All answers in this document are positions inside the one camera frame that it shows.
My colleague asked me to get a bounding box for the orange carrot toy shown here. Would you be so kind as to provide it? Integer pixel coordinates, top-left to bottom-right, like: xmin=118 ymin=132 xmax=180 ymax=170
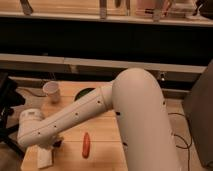
xmin=82 ymin=132 xmax=90 ymax=158

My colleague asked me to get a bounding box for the black floor cable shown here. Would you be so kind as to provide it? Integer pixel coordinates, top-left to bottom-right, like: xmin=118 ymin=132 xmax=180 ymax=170
xmin=166 ymin=111 xmax=193 ymax=171

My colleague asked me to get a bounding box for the white sponge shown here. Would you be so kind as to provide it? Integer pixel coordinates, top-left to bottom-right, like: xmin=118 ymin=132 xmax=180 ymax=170
xmin=37 ymin=148 xmax=53 ymax=169

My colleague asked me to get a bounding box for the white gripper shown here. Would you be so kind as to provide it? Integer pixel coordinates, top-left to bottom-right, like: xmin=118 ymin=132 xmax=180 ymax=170
xmin=38 ymin=135 xmax=64 ymax=149

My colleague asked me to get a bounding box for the dark cabinet at right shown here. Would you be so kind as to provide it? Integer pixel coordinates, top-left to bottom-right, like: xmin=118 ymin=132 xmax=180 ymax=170
xmin=182 ymin=59 xmax=213 ymax=170

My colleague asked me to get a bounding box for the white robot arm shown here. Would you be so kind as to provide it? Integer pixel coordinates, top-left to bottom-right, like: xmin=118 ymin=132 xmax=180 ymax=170
xmin=17 ymin=68 xmax=182 ymax=171

